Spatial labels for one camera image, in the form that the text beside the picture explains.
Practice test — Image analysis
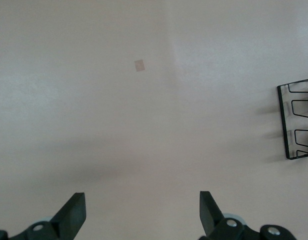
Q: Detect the brown square tape marker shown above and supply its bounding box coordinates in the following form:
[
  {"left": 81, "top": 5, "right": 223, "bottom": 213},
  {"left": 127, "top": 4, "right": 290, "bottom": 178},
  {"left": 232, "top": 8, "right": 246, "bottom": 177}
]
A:
[{"left": 133, "top": 59, "right": 147, "bottom": 73}]

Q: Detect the black wire cup holder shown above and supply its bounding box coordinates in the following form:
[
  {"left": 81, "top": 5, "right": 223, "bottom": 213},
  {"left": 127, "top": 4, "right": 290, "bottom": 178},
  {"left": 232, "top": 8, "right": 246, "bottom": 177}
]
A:
[{"left": 276, "top": 77, "right": 308, "bottom": 160}]

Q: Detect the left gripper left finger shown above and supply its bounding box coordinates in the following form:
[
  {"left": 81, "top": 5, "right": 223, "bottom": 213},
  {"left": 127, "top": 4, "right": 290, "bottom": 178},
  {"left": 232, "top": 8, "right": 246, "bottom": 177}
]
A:
[{"left": 17, "top": 192, "right": 87, "bottom": 240}]

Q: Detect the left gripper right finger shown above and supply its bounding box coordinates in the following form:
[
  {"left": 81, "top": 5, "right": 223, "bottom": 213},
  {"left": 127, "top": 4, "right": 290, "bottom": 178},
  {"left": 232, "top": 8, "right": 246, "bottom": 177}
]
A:
[{"left": 198, "top": 191, "right": 255, "bottom": 240}]

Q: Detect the brown table cover sheet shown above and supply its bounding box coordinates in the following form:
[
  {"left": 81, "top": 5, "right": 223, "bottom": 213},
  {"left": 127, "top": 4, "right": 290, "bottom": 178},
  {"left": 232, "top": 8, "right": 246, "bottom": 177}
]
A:
[{"left": 0, "top": 0, "right": 308, "bottom": 240}]

